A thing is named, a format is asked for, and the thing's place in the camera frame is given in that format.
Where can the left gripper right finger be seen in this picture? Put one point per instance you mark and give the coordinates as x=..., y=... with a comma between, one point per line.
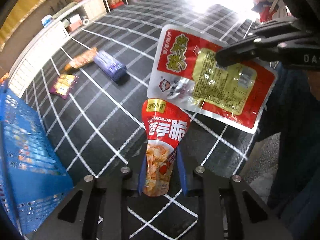
x=182, y=172

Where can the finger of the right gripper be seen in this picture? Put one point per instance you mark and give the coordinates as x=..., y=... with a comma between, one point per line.
x=240, y=52

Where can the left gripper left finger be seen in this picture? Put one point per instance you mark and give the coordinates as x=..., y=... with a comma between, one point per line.
x=142, y=175

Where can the red konjak snack pouch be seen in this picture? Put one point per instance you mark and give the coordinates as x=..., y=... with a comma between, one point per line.
x=165, y=125

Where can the large red white snack pack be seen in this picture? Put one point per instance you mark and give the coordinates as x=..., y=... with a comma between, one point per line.
x=185, y=73

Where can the blue plastic basket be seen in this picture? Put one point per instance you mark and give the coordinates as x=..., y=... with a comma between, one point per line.
x=33, y=180

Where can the purple wafer packet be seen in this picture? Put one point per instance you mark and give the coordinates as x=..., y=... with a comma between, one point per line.
x=109, y=65

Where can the black white grid tablecloth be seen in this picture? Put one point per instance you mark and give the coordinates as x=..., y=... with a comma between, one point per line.
x=98, y=129

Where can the small purple yellow packet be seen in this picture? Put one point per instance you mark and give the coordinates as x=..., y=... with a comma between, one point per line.
x=63, y=85

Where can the orange noodle snack packet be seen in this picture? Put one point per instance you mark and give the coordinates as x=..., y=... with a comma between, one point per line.
x=81, y=60

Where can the orange box in cabinet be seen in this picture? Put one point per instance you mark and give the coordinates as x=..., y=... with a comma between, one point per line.
x=73, y=26

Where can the white TV cabinet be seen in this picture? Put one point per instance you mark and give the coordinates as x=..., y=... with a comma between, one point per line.
x=45, y=44

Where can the pile of oranges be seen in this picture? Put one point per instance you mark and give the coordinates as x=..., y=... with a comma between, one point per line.
x=4, y=77

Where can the blue tissue box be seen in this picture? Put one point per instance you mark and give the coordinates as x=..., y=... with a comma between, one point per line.
x=46, y=20

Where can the green folded cloth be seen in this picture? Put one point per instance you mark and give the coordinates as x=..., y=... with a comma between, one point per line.
x=64, y=9

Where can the yellow cloth cover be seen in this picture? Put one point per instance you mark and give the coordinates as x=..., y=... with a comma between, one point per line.
x=20, y=11

